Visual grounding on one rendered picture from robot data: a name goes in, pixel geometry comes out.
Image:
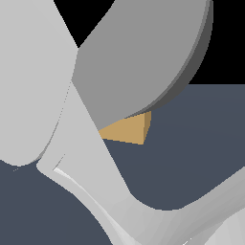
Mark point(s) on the tan box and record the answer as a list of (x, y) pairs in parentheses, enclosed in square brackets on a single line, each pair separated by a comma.
[(130, 130)]

